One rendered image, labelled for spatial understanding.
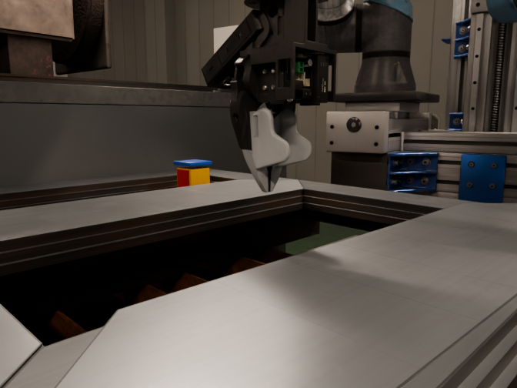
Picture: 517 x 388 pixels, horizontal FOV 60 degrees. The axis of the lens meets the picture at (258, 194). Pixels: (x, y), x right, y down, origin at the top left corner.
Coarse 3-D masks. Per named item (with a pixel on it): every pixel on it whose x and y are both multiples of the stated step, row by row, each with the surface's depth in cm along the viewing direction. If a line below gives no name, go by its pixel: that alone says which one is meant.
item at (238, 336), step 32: (192, 288) 35; (224, 288) 35; (160, 320) 29; (192, 320) 29; (224, 320) 29; (256, 320) 29; (288, 320) 29; (192, 352) 25; (224, 352) 25; (256, 352) 25; (288, 352) 25; (320, 352) 25; (352, 352) 25; (256, 384) 22; (288, 384) 22; (320, 384) 22; (352, 384) 22; (384, 384) 22
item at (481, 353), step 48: (48, 192) 84; (96, 192) 89; (288, 192) 81; (48, 240) 52; (96, 240) 55; (144, 240) 59; (480, 336) 27; (48, 384) 22; (432, 384) 22; (480, 384) 24
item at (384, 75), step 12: (372, 60) 108; (384, 60) 107; (396, 60) 107; (408, 60) 108; (360, 72) 112; (372, 72) 108; (384, 72) 106; (396, 72) 107; (408, 72) 107; (360, 84) 110; (372, 84) 107; (384, 84) 106; (396, 84) 106; (408, 84) 107
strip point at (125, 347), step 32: (128, 320) 29; (96, 352) 25; (128, 352) 25; (160, 352) 25; (64, 384) 22; (96, 384) 22; (128, 384) 22; (160, 384) 22; (192, 384) 22; (224, 384) 22
